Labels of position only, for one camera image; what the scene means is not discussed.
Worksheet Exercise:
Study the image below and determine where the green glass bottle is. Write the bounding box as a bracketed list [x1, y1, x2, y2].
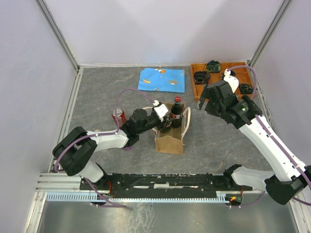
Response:
[160, 119, 173, 133]

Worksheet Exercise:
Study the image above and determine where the cola glass bottle red cap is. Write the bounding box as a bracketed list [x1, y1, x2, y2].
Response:
[171, 96, 183, 128]

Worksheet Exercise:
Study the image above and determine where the brown canvas tote bag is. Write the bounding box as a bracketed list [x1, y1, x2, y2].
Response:
[152, 103, 191, 154]

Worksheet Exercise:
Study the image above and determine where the red cola can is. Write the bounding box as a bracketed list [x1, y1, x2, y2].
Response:
[112, 108, 127, 127]

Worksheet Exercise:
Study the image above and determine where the purple soda can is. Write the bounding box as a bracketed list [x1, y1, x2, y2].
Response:
[123, 146, 132, 151]

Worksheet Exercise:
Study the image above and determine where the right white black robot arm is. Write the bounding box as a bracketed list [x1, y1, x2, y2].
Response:
[198, 80, 311, 205]

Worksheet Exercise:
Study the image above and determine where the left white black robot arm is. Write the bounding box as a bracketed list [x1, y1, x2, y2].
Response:
[52, 104, 172, 189]

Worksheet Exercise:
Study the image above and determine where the black rolled tie left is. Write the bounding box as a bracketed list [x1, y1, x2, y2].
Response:
[194, 71, 211, 85]

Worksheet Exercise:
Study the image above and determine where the orange wooden compartment tray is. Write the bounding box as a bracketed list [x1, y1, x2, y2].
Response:
[190, 62, 254, 102]

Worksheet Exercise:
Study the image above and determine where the black orange rolled tie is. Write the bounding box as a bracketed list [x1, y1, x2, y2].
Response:
[221, 70, 236, 80]

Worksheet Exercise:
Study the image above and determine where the dark blue green rolled tie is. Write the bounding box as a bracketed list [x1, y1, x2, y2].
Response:
[206, 60, 221, 73]

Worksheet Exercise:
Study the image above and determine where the blue space print cloth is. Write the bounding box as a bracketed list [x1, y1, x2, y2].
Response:
[138, 68, 185, 93]

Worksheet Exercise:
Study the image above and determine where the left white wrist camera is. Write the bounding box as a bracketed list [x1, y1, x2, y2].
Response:
[153, 100, 169, 122]

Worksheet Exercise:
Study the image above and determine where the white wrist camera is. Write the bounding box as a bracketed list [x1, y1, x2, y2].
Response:
[153, 100, 169, 122]
[224, 69, 239, 93]

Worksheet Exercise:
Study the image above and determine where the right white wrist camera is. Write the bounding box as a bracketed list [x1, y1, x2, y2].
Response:
[224, 69, 239, 93]

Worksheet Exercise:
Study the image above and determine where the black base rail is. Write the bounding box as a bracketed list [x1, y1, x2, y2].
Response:
[94, 173, 253, 199]

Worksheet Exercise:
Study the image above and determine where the light blue cable duct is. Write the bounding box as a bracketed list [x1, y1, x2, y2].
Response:
[46, 192, 229, 204]

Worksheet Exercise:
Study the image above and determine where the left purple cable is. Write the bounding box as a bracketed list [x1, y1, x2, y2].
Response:
[53, 88, 158, 208]

